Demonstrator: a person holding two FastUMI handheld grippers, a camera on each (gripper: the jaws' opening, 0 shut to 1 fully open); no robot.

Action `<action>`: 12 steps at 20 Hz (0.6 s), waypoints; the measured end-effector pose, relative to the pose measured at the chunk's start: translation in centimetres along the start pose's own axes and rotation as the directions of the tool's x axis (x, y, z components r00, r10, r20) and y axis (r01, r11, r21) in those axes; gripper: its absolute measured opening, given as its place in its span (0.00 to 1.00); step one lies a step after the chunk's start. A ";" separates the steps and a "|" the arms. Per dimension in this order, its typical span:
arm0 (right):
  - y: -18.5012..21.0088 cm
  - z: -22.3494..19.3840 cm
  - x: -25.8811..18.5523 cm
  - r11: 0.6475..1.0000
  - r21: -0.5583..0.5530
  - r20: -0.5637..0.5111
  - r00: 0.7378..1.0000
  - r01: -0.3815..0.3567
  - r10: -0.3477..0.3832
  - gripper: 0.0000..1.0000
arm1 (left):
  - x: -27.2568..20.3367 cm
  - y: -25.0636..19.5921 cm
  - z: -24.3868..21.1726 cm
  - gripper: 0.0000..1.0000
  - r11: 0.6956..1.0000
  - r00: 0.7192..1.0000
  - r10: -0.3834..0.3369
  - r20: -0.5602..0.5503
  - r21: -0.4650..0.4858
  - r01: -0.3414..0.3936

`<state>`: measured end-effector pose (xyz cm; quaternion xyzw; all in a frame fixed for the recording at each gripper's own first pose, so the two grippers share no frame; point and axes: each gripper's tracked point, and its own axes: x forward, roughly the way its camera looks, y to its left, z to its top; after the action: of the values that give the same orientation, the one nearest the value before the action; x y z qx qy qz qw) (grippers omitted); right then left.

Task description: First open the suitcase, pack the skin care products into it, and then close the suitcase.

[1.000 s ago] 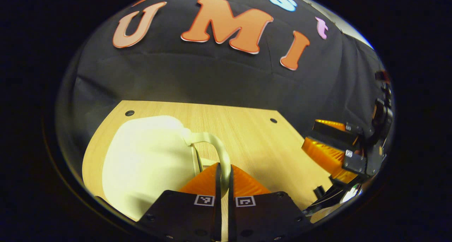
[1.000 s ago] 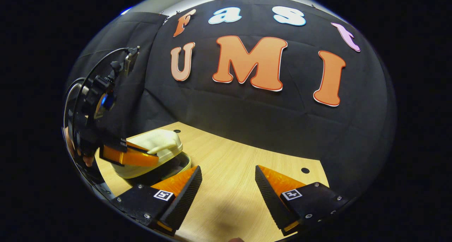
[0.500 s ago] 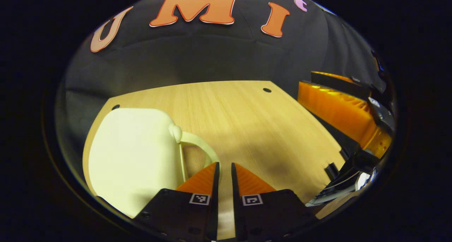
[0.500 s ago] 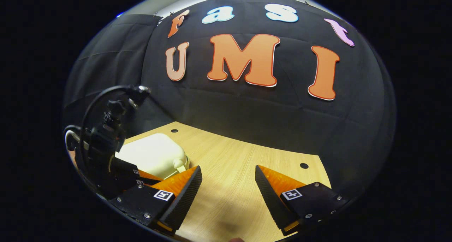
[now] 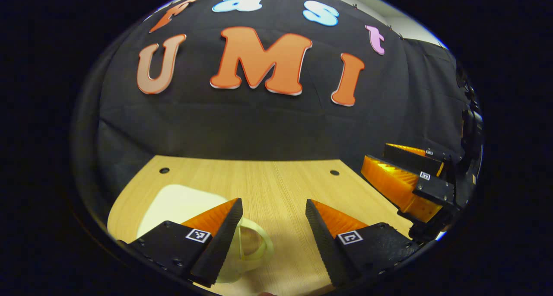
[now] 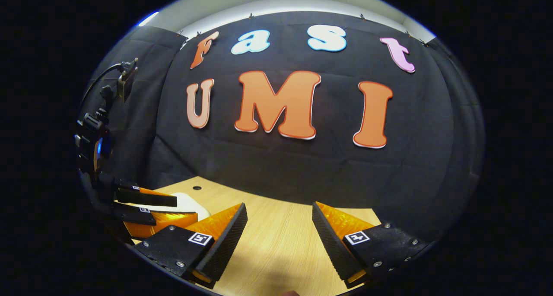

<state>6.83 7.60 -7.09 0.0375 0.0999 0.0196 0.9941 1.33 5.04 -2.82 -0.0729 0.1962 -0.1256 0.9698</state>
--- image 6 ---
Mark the black cable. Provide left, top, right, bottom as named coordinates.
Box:
left=81, top=63, right=130, bottom=104

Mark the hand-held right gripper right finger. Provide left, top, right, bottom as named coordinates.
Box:
left=312, top=201, right=428, bottom=288

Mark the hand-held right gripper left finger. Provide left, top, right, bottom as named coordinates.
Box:
left=132, top=202, right=248, bottom=288

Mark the pale yellow suitcase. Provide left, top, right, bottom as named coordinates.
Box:
left=171, top=192, right=212, bottom=221

